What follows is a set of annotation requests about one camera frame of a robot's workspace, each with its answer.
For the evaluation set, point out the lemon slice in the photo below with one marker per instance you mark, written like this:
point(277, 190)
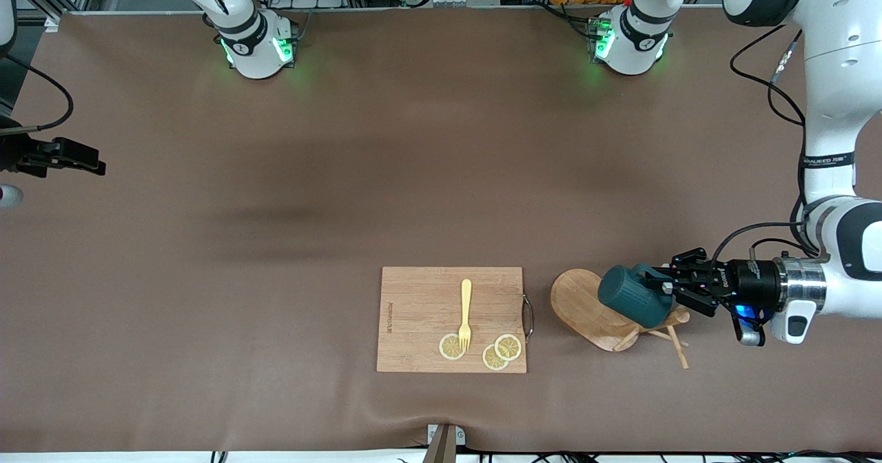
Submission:
point(449, 348)
point(510, 346)
point(493, 359)

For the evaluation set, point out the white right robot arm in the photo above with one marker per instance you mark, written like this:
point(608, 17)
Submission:
point(255, 36)

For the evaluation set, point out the wooden mug tree rack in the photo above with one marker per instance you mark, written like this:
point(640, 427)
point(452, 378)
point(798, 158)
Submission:
point(575, 304)

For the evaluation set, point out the brown table mat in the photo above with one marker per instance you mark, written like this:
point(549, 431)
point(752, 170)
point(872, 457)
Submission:
point(344, 173)

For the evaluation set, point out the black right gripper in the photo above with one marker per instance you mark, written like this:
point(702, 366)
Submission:
point(16, 153)

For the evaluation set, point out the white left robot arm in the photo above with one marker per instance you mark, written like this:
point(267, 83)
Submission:
point(837, 70)

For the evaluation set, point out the dark teal mug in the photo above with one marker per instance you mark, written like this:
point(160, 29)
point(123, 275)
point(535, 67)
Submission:
point(630, 297)

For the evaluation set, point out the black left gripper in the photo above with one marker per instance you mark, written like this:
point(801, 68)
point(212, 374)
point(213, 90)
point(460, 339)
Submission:
point(750, 280)

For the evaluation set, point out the wooden cutting board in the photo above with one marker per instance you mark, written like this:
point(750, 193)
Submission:
point(420, 318)

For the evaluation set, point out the yellow plastic fork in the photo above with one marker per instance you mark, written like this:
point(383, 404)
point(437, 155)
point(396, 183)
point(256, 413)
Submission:
point(466, 304)

